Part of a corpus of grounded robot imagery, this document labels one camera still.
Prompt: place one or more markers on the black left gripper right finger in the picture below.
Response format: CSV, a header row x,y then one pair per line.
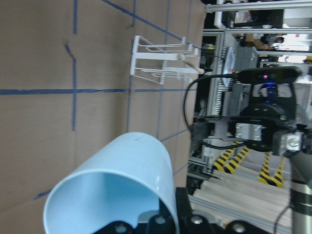
x,y
184,210

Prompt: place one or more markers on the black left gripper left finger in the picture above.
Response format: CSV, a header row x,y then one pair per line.
x,y
165,219

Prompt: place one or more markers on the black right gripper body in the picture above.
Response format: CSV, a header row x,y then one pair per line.
x,y
271,122

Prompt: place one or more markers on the light blue cup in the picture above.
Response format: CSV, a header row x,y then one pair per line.
x,y
128,177

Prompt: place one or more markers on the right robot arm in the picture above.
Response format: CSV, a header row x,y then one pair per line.
x,y
300,192

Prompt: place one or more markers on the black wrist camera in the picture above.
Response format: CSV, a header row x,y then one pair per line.
x,y
278,75

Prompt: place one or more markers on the white wire cup rack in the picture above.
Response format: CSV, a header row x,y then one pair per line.
x,y
159,62

